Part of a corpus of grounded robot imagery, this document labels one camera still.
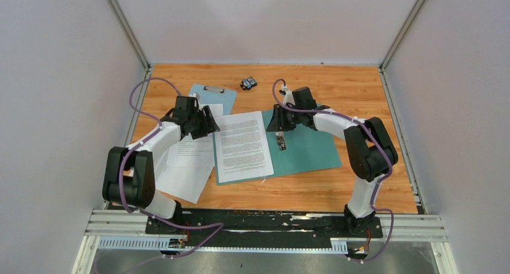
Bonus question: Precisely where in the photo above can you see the printed text paper sheet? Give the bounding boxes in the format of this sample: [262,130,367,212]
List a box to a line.
[214,111,274,185]

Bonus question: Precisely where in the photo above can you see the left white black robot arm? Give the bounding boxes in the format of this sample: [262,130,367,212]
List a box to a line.
[102,94,220,234]

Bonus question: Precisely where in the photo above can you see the purple cable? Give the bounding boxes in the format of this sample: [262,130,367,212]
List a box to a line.
[118,77,226,261]
[272,78,396,264]

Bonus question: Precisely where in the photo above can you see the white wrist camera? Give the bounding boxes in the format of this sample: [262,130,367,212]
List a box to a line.
[279,87,295,108]
[189,93,200,110]

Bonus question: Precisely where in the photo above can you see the green file folder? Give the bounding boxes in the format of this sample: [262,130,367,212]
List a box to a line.
[212,103,343,186]

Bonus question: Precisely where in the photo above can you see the upper left paper sheet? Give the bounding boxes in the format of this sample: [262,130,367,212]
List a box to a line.
[165,103,225,170]

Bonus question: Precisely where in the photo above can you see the light blue clipboard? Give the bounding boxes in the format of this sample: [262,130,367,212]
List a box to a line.
[188,84,237,115]

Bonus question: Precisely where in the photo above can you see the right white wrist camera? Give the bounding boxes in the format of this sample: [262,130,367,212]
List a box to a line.
[279,87,295,108]

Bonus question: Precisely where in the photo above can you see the lower left paper sheet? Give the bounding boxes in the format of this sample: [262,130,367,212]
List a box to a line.
[156,150,214,204]

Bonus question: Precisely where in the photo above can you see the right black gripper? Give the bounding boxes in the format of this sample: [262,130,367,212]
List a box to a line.
[266,104,303,133]

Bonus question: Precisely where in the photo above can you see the aluminium frame rail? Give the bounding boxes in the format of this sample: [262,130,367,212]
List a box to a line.
[85,209,447,254]

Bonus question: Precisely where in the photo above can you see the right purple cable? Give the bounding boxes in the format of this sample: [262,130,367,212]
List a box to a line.
[272,78,396,264]

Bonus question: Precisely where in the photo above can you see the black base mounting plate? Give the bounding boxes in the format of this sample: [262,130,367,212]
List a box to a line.
[145,209,383,249]

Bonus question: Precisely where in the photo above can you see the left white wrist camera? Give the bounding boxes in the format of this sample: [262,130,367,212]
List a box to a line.
[189,93,200,110]

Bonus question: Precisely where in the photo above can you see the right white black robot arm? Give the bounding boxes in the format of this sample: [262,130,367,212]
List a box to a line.
[266,84,398,237]

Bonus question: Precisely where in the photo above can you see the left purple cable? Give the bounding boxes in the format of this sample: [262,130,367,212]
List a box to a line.
[118,77,226,261]

